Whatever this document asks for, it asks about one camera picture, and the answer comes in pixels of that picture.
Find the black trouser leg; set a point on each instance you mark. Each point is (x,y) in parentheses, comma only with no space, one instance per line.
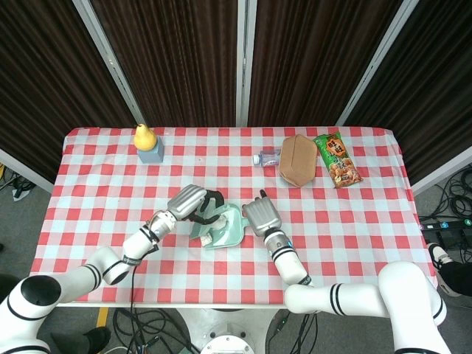
(459,276)

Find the green snack bag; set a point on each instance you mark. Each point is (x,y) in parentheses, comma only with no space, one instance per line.
(339,160)

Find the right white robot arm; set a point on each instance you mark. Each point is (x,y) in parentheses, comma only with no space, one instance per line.
(332,298)

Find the white black sneaker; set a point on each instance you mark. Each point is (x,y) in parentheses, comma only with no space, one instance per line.
(439,256)

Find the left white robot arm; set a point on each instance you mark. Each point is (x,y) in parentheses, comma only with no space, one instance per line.
(110,267)

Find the grey metal partition post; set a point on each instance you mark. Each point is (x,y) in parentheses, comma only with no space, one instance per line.
(380,59)
(107,59)
(246,62)

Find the black shoe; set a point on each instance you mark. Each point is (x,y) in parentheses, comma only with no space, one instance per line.
(92,341)

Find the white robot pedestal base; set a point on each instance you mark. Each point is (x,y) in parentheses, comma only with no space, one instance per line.
(228,343)

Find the yellow pear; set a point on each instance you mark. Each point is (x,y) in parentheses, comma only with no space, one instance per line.
(144,139)

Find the brown leather tissue box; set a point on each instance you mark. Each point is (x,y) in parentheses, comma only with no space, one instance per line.
(298,162)

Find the dark brown curtain panel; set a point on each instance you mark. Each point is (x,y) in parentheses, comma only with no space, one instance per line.
(435,81)
(173,62)
(44,73)
(313,62)

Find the grey metal partition rail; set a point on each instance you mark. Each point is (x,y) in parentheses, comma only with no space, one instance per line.
(26,171)
(442,171)

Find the clear plastic water bottle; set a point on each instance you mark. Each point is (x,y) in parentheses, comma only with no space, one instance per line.
(269,158)

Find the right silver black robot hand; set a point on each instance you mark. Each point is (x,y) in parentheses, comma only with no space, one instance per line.
(263,217)

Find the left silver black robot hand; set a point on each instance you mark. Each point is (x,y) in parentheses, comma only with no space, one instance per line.
(184,204)

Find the mint green hand broom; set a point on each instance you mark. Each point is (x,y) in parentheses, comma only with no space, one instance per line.
(199,230)

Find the mint green dustpan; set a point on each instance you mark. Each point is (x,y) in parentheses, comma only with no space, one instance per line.
(232,230)

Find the grey square block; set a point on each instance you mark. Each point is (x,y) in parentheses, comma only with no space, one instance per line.
(152,155)

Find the red white checked tablecloth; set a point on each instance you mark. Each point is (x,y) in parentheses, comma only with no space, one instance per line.
(214,273)

